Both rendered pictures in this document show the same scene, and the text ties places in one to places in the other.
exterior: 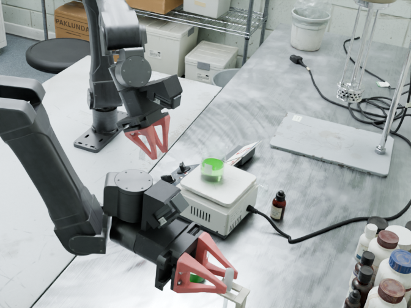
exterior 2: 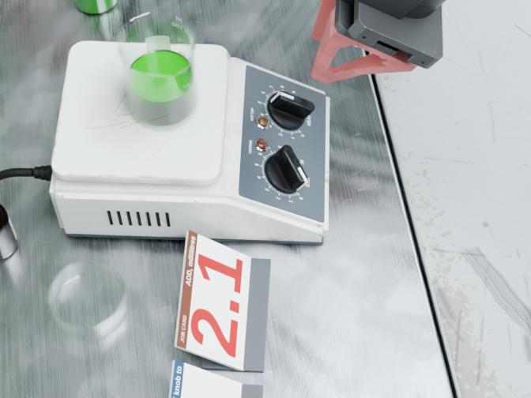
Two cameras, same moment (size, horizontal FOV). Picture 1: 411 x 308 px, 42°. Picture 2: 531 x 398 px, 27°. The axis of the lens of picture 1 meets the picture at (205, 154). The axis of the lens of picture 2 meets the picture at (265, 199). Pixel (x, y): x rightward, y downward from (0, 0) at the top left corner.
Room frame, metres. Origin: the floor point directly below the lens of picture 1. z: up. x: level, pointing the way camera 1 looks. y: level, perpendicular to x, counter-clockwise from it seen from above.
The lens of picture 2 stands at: (1.33, -0.17, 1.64)
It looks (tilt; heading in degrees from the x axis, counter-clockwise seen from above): 59 degrees down; 153
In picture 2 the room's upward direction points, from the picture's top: straight up
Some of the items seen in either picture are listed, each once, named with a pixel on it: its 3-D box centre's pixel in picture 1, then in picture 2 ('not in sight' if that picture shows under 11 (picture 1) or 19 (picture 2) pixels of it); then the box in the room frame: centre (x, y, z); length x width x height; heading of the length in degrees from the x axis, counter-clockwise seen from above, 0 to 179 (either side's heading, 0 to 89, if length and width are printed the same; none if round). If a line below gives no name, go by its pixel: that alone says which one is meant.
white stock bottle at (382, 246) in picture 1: (381, 256); not in sight; (0.73, -0.34, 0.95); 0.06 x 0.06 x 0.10
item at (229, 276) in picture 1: (227, 281); not in sight; (0.55, -0.05, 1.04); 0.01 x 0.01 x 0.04; 63
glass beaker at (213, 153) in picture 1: (213, 161); (163, 75); (0.88, -0.02, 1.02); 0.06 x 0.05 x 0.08; 7
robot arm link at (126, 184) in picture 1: (111, 207); not in sight; (0.63, 0.14, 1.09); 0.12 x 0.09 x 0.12; 96
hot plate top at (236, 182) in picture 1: (218, 180); (143, 110); (0.88, -0.03, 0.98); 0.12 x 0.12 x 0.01; 60
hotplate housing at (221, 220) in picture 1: (206, 193); (182, 144); (0.89, -0.01, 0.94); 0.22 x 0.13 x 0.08; 60
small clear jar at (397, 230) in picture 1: (395, 247); not in sight; (0.78, -0.38, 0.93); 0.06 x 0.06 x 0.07
